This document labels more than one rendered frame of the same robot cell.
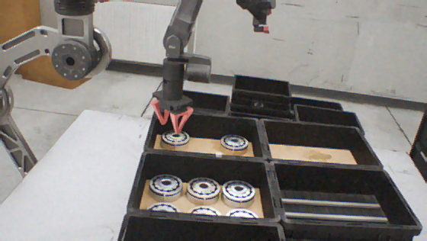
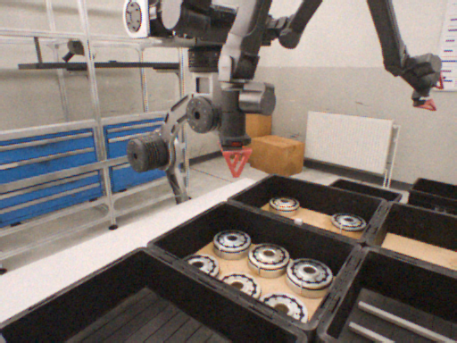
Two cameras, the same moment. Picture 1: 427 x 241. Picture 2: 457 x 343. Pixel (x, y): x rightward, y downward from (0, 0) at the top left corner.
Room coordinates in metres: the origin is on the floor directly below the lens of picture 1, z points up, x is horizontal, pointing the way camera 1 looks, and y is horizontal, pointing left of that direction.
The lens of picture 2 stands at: (0.49, -0.31, 1.31)
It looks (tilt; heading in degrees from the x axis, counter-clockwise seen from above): 20 degrees down; 41
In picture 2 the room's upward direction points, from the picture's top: straight up
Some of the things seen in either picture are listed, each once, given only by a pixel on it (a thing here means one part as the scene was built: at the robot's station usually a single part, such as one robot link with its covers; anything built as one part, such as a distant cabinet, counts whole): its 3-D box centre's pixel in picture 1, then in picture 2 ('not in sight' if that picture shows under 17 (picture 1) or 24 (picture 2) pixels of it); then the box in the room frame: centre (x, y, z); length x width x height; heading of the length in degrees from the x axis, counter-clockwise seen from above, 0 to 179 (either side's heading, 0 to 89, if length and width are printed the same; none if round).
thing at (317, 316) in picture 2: (204, 186); (253, 249); (0.96, 0.01, 0.92); 0.40 x 0.30 x 0.02; 94
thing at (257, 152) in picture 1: (204, 148); (304, 218); (1.26, 0.03, 0.87); 0.40 x 0.30 x 0.11; 94
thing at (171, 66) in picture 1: (175, 69); (236, 100); (1.02, 0.12, 1.23); 0.07 x 0.06 x 0.07; 88
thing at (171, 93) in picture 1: (172, 90); (234, 126); (1.03, 0.13, 1.17); 0.10 x 0.07 x 0.07; 48
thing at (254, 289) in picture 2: (203, 218); (236, 288); (0.89, 0.01, 0.86); 0.10 x 0.10 x 0.01
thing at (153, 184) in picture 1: (165, 184); (232, 239); (1.03, 0.13, 0.86); 0.10 x 0.10 x 0.01
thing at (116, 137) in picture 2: not in sight; (146, 152); (1.93, 1.88, 0.60); 0.72 x 0.03 x 0.56; 178
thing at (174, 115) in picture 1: (175, 116); (235, 157); (1.01, 0.12, 1.10); 0.07 x 0.07 x 0.09; 48
